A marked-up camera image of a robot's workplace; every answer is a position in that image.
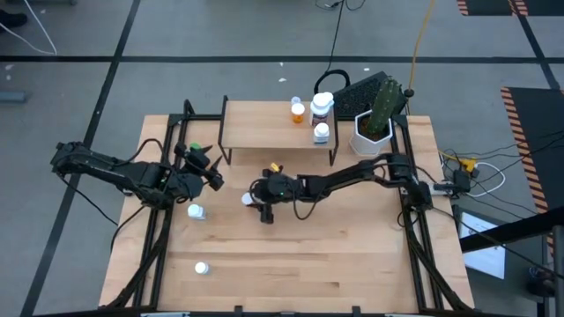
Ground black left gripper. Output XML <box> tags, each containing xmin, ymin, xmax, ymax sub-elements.
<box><xmin>167</xmin><ymin>144</ymin><xmax>225</xmax><ymax>202</ymax></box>

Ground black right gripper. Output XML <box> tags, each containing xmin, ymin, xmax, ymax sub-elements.
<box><xmin>251</xmin><ymin>163</ymin><xmax>308</xmax><ymax>225</ymax></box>

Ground white bottle blue label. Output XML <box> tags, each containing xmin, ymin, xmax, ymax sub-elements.
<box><xmin>187</xmin><ymin>203</ymin><xmax>208</xmax><ymax>221</ymax></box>

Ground white melatonin bottle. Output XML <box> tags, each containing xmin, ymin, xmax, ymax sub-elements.
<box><xmin>313</xmin><ymin>122</ymin><xmax>331</xmax><ymax>145</ymax></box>

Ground tall amber pill bottle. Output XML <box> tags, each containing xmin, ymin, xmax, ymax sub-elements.
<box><xmin>290</xmin><ymin>102</ymin><xmax>307</xmax><ymax>125</ymax></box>

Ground large white barcode bottle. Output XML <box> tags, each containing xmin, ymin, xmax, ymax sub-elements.
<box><xmin>309</xmin><ymin>91</ymin><xmax>336</xmax><ymax>128</ymax></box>

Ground wooden shelf black metal legs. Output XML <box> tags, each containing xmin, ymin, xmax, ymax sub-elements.
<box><xmin>218</xmin><ymin>94</ymin><xmax>340</xmax><ymax>167</ymax></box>

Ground white plant pot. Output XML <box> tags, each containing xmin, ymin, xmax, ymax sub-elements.
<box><xmin>348</xmin><ymin>108</ymin><xmax>395</xmax><ymax>158</ymax></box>

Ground black keyboard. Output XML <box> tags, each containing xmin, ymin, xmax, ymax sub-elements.
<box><xmin>333</xmin><ymin>71</ymin><xmax>409</xmax><ymax>121</ymax></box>

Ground green cactus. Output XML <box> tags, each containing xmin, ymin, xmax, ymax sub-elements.
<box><xmin>367</xmin><ymin>77</ymin><xmax>403</xmax><ymax>136</ymax></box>

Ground black power adapter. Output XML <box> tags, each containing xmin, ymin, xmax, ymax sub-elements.
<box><xmin>452</xmin><ymin>169</ymin><xmax>471</xmax><ymax>194</ymax></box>

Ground white screen tablet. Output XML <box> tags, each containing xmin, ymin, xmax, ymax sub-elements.
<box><xmin>452</xmin><ymin>204</ymin><xmax>508</xmax><ymax>282</ymax></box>

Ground person's shoe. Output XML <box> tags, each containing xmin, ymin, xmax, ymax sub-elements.
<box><xmin>0</xmin><ymin>9</ymin><xmax>28</xmax><ymax>28</ymax></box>

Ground black metal beam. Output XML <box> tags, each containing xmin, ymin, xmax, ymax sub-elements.
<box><xmin>459</xmin><ymin>217</ymin><xmax>564</xmax><ymax>253</ymax></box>

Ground black orange striped floor mat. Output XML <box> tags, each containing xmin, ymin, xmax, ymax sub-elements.
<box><xmin>456</xmin><ymin>0</ymin><xmax>564</xmax><ymax>18</ymax></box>
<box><xmin>501</xmin><ymin>86</ymin><xmax>564</xmax><ymax>215</ymax></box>

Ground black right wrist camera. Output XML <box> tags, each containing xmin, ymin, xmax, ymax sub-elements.
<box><xmin>268</xmin><ymin>179</ymin><xmax>293</xmax><ymax>203</ymax></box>

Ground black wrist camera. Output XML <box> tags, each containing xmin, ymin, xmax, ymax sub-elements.
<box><xmin>268</xmin><ymin>179</ymin><xmax>293</xmax><ymax>203</ymax></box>
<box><xmin>152</xmin><ymin>166</ymin><xmax>176</xmax><ymax>194</ymax></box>

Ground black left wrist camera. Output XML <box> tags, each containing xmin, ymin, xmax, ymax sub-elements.
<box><xmin>152</xmin><ymin>166</ymin><xmax>176</xmax><ymax>194</ymax></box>

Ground black aluminium rig frame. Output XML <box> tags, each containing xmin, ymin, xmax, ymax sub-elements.
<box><xmin>99</xmin><ymin>100</ymin><xmax>197</xmax><ymax>309</ymax></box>
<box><xmin>390</xmin><ymin>113</ymin><xmax>479</xmax><ymax>314</ymax></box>

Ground yellow cable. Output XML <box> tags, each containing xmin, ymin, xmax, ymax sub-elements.
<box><xmin>407</xmin><ymin>0</ymin><xmax>438</xmax><ymax>94</ymax></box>

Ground grey post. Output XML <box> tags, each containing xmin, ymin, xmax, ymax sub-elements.
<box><xmin>553</xmin><ymin>224</ymin><xmax>564</xmax><ymax>317</ymax></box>

